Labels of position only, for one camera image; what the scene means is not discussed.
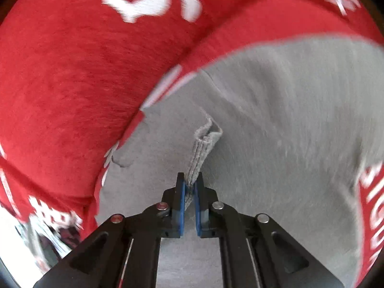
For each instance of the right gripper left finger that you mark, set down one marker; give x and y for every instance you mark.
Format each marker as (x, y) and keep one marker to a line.
(124, 250)

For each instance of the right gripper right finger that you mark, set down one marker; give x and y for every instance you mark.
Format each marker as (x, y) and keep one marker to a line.
(256, 251)

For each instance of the grey small garment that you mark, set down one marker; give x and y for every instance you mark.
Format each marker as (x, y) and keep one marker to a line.
(283, 128)

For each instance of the red blanket with white characters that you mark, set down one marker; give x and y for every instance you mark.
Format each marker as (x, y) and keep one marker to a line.
(76, 76)

